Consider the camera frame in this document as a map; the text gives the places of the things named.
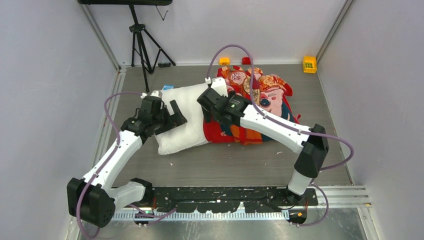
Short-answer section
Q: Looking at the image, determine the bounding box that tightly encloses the red toy block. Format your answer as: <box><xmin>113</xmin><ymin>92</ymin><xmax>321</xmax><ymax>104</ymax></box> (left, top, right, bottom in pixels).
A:
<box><xmin>241</xmin><ymin>56</ymin><xmax>252</xmax><ymax>65</ymax></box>

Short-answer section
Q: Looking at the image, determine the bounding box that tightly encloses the small black floor object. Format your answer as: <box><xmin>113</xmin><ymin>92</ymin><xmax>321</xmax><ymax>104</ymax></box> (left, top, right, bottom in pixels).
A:
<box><xmin>157</xmin><ymin>62</ymin><xmax>172</xmax><ymax>68</ymax></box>

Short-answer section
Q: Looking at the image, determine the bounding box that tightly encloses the black overhead bar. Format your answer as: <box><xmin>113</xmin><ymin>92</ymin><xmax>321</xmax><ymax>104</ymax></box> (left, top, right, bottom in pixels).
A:
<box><xmin>77</xmin><ymin>0</ymin><xmax>173</xmax><ymax>6</ymax></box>

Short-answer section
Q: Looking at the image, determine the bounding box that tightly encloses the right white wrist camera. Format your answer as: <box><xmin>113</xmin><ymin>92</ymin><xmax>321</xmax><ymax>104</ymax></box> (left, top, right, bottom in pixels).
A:
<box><xmin>204</xmin><ymin>77</ymin><xmax>228</xmax><ymax>97</ymax></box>

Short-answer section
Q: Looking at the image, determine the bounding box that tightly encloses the white pillow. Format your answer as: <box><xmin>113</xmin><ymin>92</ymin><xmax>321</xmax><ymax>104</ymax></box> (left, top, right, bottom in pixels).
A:
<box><xmin>155</xmin><ymin>83</ymin><xmax>208</xmax><ymax>156</ymax></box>

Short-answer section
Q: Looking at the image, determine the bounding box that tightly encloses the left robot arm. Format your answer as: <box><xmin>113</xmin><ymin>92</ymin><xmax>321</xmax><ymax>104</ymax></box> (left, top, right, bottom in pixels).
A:
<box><xmin>66</xmin><ymin>96</ymin><xmax>188</xmax><ymax>228</ymax></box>

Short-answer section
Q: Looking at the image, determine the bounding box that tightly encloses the small yellow toy block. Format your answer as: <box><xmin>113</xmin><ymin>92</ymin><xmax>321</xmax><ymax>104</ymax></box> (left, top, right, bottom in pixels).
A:
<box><xmin>218</xmin><ymin>57</ymin><xmax>231</xmax><ymax>66</ymax></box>

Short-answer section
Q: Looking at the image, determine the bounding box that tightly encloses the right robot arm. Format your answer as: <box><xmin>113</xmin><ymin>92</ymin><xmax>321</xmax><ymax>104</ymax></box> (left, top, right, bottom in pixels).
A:
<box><xmin>197</xmin><ymin>88</ymin><xmax>329</xmax><ymax>205</ymax></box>

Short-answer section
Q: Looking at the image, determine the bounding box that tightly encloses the pink printed pillowcase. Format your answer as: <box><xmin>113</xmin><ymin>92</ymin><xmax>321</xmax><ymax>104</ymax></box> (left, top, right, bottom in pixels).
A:
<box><xmin>202</xmin><ymin>65</ymin><xmax>301</xmax><ymax>146</ymax></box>

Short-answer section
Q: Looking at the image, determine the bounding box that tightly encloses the yellow green toy block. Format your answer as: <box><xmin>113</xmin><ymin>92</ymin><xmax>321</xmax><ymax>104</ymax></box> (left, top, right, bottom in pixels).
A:
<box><xmin>302</xmin><ymin>56</ymin><xmax>317</xmax><ymax>74</ymax></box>

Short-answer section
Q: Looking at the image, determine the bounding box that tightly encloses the black tripod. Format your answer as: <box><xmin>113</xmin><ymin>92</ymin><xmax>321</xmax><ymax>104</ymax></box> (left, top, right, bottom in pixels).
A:
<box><xmin>128</xmin><ymin>5</ymin><xmax>176</xmax><ymax>93</ymax></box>

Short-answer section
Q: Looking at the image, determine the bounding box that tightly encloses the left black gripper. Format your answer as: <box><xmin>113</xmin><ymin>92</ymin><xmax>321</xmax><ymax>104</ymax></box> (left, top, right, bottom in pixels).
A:
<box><xmin>152</xmin><ymin>100</ymin><xmax>186</xmax><ymax>135</ymax></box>

